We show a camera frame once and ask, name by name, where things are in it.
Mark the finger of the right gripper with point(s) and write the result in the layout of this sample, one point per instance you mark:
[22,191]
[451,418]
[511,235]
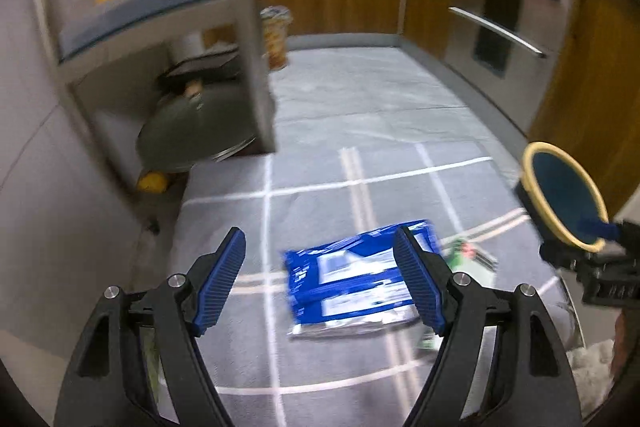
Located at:
[600,229]

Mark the person's right hand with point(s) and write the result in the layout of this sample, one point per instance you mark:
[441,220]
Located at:
[626,327]

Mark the blue wet wipes pack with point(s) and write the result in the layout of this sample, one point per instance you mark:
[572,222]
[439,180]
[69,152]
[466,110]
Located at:
[348,287]

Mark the small yellow object under rack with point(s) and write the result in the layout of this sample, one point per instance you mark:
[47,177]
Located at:
[153,182]

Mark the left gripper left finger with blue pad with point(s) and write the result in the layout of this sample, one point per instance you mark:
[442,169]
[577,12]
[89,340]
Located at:
[182,309]

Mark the white green carton box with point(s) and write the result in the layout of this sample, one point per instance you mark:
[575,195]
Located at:
[470,258]

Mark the grey wok lid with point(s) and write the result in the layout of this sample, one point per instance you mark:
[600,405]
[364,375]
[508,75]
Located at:
[212,123]

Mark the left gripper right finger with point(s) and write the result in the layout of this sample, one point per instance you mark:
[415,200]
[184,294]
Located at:
[457,312]

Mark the blue bin with yellow rim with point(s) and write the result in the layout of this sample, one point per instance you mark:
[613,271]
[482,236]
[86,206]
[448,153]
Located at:
[561,198]

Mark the wooden kitchen cabinets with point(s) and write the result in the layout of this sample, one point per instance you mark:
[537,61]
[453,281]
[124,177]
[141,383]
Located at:
[376,73]

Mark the stainless steel shelf rack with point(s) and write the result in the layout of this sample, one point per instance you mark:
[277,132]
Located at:
[105,58]

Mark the bagged floor trash bin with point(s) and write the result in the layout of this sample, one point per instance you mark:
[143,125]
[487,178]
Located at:
[275,22]

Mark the stainless steel drawer appliance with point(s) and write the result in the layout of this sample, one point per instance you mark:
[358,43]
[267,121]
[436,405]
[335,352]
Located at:
[507,50]

